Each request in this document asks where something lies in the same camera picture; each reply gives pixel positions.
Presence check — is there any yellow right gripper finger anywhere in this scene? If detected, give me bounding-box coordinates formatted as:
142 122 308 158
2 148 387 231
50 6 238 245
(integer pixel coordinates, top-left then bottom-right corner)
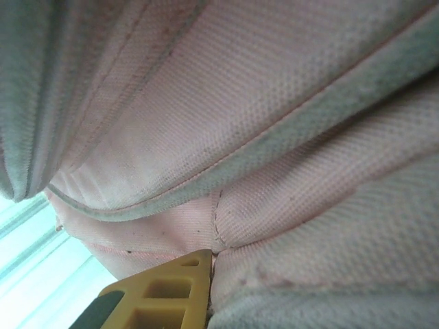
70 249 213 329

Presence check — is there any pink backpack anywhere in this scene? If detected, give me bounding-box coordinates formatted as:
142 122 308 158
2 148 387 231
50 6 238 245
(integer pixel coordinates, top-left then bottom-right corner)
0 0 439 329

